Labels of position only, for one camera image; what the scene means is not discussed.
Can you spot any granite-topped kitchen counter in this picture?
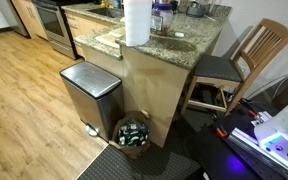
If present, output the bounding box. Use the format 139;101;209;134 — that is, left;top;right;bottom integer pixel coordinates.
73;2;233;149

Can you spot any brown paper bag with cans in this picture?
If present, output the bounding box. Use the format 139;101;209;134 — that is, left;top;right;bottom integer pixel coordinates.
109;109;152;160

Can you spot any stainless steel trash can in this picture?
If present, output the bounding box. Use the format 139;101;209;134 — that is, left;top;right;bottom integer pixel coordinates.
59;60;125;142

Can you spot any light wooden cutting board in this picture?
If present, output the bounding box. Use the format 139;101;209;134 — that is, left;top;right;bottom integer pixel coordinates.
95;26;128;50

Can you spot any white paper towel roll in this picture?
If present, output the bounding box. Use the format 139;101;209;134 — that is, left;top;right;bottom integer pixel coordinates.
122;0;153;47

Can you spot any black foam floor mat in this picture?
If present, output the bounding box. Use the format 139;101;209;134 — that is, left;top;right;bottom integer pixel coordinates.
75;99;288;180

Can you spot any clear jar with blue lid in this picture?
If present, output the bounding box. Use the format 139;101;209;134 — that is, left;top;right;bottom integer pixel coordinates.
151;2;175;36

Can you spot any wooden chair with grey cushion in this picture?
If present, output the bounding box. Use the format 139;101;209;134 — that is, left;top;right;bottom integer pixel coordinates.
179;17;288;118

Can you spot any steel kitchen sink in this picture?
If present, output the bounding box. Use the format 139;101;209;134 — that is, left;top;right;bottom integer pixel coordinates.
88;6;125;19

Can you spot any light wood base cabinet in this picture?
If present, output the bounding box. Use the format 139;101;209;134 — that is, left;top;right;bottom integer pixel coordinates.
10;0;49;41
64;10;113;58

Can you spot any small white stick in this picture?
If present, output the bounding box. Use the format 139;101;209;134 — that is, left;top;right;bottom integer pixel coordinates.
203;14;217;22

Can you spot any stainless steel oven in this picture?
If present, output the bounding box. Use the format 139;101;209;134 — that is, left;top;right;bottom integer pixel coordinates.
31;0;82;61

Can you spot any grey refrigerator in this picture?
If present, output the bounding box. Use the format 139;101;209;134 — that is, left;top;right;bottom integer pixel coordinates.
0;0;30;38

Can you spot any orange clamp handle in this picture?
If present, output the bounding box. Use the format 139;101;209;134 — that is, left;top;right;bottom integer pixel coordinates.
215;127;229;138

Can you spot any aluminium robot base mount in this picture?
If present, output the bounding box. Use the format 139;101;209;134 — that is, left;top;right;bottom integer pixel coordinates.
228;110;288;180

